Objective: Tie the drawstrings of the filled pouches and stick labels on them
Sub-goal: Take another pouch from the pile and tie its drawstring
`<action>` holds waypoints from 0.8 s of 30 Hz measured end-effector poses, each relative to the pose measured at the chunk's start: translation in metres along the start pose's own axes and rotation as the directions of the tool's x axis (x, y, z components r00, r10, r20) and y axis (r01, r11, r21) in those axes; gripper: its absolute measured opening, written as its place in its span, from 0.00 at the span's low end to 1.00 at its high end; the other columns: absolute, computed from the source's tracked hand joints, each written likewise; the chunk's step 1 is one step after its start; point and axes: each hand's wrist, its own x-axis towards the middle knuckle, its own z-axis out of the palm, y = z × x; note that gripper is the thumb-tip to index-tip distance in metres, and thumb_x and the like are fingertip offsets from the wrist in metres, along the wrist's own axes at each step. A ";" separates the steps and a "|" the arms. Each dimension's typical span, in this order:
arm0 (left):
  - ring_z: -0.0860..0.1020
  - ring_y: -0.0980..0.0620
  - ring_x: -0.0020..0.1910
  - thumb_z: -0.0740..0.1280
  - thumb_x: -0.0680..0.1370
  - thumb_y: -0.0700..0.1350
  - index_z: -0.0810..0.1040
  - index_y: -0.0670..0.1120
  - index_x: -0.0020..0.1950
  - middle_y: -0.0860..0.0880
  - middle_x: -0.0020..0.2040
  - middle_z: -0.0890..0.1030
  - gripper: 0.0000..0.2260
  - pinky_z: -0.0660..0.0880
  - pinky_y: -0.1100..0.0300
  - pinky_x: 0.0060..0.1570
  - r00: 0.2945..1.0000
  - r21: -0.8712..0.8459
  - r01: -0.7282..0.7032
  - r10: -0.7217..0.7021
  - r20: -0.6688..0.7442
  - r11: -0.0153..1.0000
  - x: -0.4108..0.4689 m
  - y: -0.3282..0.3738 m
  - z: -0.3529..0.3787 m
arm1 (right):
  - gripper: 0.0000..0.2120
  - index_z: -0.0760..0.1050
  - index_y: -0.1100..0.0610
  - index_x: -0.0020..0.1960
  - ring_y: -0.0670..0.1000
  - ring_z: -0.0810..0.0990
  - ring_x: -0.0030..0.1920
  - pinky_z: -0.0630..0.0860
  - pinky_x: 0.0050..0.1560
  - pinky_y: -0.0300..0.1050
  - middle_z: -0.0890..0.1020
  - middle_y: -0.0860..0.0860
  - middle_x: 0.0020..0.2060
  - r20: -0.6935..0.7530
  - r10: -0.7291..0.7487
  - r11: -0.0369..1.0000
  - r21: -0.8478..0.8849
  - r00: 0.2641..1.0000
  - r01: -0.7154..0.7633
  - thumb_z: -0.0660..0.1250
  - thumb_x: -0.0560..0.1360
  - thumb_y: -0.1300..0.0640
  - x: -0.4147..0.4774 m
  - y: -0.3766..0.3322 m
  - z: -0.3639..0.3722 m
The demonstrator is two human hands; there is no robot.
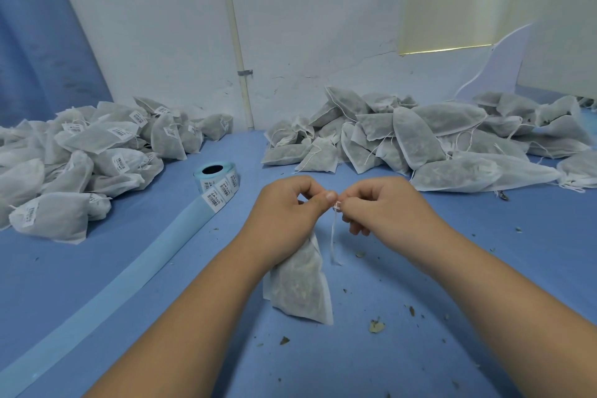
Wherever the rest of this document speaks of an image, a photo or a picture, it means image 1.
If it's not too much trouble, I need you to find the pile of labelled herb bags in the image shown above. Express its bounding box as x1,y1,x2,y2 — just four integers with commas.
0,96,234,245

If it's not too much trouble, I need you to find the blue curtain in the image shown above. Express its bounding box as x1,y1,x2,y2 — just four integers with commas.
0,0,114,129

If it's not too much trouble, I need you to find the person's left forearm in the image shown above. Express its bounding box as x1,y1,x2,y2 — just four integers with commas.
84,242,274,398

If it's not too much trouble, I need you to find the person's left hand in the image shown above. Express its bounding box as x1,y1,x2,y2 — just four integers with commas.
236,175,339,275

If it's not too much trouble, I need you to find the person's right forearm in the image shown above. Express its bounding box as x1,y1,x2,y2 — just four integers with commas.
422,228,597,398

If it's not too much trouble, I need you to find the white sachet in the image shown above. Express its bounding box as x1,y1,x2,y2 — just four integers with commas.
262,209,343,326

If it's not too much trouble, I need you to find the pile of unlabelled herb bags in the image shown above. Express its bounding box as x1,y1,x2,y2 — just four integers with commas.
261,86,597,195

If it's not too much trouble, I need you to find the white wall pipe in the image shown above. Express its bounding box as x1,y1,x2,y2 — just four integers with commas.
215,0,257,130

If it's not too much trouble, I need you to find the blue label roll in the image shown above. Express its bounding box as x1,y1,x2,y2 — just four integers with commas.
0,160,241,398

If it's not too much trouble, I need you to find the white curved board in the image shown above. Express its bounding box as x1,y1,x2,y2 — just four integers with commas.
453,22,535,102

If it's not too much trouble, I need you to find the person's right hand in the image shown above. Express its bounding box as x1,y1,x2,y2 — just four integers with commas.
334,175,451,266

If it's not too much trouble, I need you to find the large beige panel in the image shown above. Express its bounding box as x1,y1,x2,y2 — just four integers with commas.
516,0,597,101

